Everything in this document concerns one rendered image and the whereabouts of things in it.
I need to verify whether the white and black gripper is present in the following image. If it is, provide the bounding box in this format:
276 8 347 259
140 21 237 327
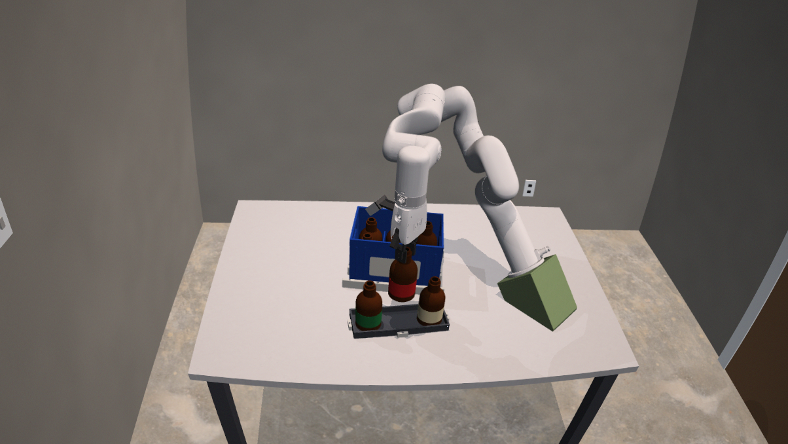
389 201 427 263

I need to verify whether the brown bottle with green label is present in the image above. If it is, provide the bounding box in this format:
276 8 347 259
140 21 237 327
355 280 382 331

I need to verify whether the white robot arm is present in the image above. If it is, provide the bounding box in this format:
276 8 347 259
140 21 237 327
382 84 550 278

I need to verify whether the blue crate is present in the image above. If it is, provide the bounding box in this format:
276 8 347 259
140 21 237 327
349 206 444 286

